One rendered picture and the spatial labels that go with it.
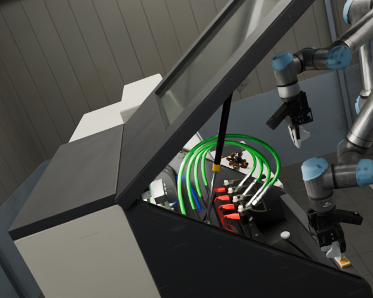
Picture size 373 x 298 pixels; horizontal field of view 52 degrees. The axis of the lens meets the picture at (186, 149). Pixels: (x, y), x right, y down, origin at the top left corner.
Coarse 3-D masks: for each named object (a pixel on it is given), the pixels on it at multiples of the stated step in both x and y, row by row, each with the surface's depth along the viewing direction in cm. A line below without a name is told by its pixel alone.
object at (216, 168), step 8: (224, 104) 93; (224, 112) 93; (224, 120) 94; (224, 128) 95; (224, 136) 96; (216, 152) 97; (216, 160) 98; (216, 168) 98; (216, 176) 100; (208, 208) 103; (208, 216) 103
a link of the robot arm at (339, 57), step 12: (372, 12) 136; (360, 24) 134; (372, 24) 134; (348, 36) 131; (360, 36) 131; (372, 36) 136; (324, 48) 131; (336, 48) 126; (348, 48) 126; (312, 60) 134; (324, 60) 129; (336, 60) 126; (348, 60) 127
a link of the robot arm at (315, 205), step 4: (332, 196) 114; (312, 200) 115; (316, 200) 114; (320, 200) 114; (324, 200) 113; (328, 200) 114; (332, 200) 114; (312, 204) 116; (316, 204) 115; (320, 204) 114; (324, 204) 114; (328, 204) 113; (332, 204) 115; (312, 208) 117; (316, 208) 116; (320, 208) 115; (324, 208) 114; (328, 208) 114; (332, 208) 116
